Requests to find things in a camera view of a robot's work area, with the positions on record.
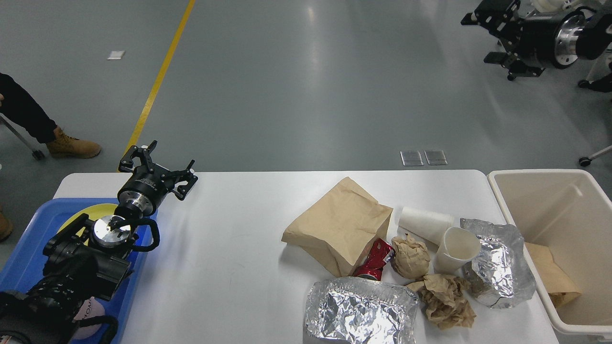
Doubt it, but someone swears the brown paper bag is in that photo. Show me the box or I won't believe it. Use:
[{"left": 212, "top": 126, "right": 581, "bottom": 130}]
[{"left": 281, "top": 177, "right": 393, "bottom": 277}]

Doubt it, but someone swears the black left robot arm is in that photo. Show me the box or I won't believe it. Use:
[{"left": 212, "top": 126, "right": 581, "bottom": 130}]
[{"left": 1, "top": 141, "right": 197, "bottom": 344}]

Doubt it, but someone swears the right floor outlet cover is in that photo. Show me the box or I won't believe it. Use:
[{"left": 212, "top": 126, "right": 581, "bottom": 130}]
[{"left": 424, "top": 150, "right": 448, "bottom": 166}]

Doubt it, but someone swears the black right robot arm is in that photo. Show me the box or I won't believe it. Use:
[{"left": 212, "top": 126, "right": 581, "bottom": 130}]
[{"left": 460, "top": 0, "right": 612, "bottom": 81}]

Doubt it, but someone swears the left floor outlet cover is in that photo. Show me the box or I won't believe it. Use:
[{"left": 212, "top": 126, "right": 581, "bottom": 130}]
[{"left": 400, "top": 150, "right": 424, "bottom": 166}]

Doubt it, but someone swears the floor outlet cover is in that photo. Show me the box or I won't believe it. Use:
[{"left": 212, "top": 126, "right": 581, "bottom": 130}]
[
  {"left": 424, "top": 150, "right": 448, "bottom": 166},
  {"left": 400, "top": 150, "right": 424, "bottom": 166}
]

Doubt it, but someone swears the brown paper in bin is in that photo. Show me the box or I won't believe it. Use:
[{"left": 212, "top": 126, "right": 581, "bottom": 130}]
[{"left": 525, "top": 243, "right": 582, "bottom": 309}]

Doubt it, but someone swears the tan work boot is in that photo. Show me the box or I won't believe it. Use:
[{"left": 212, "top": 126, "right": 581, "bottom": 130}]
[{"left": 45, "top": 126, "right": 101, "bottom": 159}]

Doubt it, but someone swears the white paper cup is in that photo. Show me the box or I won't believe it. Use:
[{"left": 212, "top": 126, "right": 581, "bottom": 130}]
[{"left": 434, "top": 227, "right": 481, "bottom": 274}]

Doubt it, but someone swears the grey chair leg caster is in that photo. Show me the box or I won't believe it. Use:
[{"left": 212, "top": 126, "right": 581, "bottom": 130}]
[{"left": 0, "top": 115, "right": 45, "bottom": 161}]

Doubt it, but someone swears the crumpled brown paper napkin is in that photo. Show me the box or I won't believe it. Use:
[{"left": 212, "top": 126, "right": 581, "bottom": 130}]
[{"left": 406, "top": 274, "right": 477, "bottom": 330}]

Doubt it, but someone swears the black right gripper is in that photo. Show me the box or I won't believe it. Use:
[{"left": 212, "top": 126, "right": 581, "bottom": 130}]
[{"left": 460, "top": 0, "right": 584, "bottom": 78}]

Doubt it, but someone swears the crushed red soda can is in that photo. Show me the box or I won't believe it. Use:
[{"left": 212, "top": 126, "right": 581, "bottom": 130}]
[{"left": 352, "top": 238, "right": 395, "bottom": 281}]

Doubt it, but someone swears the rear aluminium foil piece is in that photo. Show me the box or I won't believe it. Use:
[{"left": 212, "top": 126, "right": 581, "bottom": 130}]
[{"left": 460, "top": 218, "right": 537, "bottom": 309}]

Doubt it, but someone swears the beige plastic bin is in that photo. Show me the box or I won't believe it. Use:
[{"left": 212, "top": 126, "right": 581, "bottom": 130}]
[{"left": 488, "top": 169, "right": 612, "bottom": 344}]

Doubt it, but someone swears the black trouser leg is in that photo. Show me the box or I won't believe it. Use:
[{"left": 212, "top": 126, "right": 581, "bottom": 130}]
[{"left": 0, "top": 73, "right": 57, "bottom": 144}]

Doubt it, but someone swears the pink mug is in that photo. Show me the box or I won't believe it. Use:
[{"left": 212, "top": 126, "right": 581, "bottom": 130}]
[{"left": 72, "top": 298, "right": 106, "bottom": 340}]

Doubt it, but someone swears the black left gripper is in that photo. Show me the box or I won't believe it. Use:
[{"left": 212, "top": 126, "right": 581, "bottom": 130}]
[{"left": 117, "top": 140, "right": 198, "bottom": 215}]

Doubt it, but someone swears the yellow plate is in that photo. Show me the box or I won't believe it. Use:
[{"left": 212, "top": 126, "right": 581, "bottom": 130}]
[{"left": 57, "top": 203, "right": 117, "bottom": 233}]

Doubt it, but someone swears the front aluminium foil tray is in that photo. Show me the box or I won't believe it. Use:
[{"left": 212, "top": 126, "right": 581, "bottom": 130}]
[{"left": 305, "top": 277, "right": 419, "bottom": 344}]

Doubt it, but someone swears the crumpled brown paper ball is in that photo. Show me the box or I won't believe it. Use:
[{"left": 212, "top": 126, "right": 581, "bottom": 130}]
[{"left": 391, "top": 235, "right": 430, "bottom": 280}]

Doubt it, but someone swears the blue plastic tray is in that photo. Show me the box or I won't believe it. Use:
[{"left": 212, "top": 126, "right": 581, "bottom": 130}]
[{"left": 0, "top": 198, "right": 147, "bottom": 344}]

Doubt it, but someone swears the white office chair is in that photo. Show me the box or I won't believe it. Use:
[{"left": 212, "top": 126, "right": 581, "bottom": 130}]
[{"left": 520, "top": 0, "right": 611, "bottom": 36}]

